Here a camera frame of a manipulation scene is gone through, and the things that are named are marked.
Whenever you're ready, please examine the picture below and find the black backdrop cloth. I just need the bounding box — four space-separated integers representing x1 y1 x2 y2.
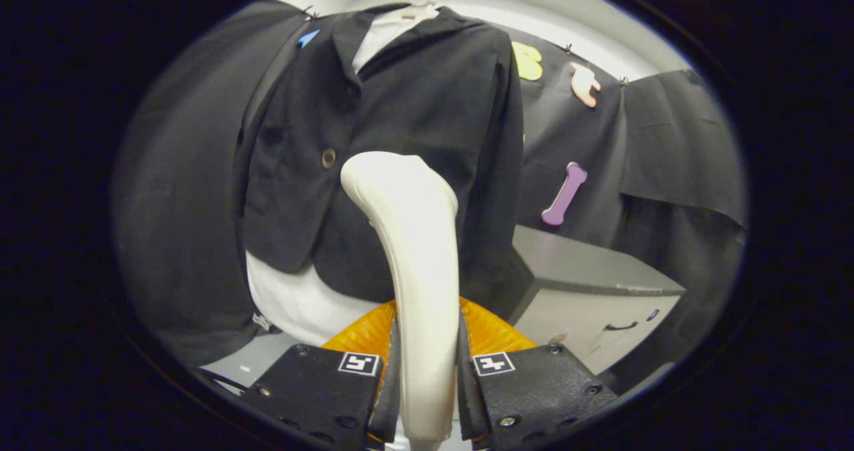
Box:
110 0 748 392

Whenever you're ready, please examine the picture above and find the white clothes hanger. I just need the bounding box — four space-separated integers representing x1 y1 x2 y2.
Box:
390 0 441 21

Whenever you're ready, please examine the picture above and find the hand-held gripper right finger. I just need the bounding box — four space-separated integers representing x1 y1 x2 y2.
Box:
457 296 618 450

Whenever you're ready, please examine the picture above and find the black blazer jacket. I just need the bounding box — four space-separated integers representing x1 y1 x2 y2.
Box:
234 4 528 305

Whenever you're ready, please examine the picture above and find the white garment steamer head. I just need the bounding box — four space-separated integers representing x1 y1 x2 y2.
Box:
340 151 461 450

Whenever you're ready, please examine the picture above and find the grey cabinet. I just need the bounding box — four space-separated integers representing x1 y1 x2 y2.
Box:
510 224 687 375

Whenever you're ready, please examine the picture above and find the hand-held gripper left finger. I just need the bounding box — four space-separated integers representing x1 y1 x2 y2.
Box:
240 298 401 450

